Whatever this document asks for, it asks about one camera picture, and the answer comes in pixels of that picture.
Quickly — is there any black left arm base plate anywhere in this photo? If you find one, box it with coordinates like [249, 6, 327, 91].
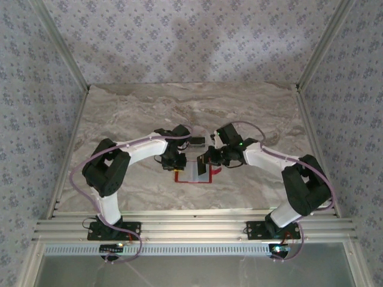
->
[87, 221, 142, 242]

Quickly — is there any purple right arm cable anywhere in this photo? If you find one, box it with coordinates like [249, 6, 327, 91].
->
[232, 120, 338, 264]

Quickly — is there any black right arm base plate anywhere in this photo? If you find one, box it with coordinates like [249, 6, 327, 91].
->
[245, 220, 301, 241]

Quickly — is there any aluminium table side rail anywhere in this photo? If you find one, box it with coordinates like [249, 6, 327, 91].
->
[294, 85, 342, 218]
[46, 86, 90, 221]

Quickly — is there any aluminium mounting rail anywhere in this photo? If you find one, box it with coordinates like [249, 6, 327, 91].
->
[32, 209, 358, 243]

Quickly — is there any grey metal panel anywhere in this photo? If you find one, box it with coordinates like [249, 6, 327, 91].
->
[32, 254, 358, 287]

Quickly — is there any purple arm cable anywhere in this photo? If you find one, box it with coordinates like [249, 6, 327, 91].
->
[69, 124, 192, 265]
[232, 120, 338, 264]

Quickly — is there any aluminium frame post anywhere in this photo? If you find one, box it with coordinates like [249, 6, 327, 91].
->
[297, 0, 358, 90]
[29, 0, 90, 92]

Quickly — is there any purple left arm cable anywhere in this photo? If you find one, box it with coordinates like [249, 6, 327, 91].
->
[69, 124, 192, 265]

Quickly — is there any slotted grey cable duct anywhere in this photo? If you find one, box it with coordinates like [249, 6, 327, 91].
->
[43, 242, 273, 257]

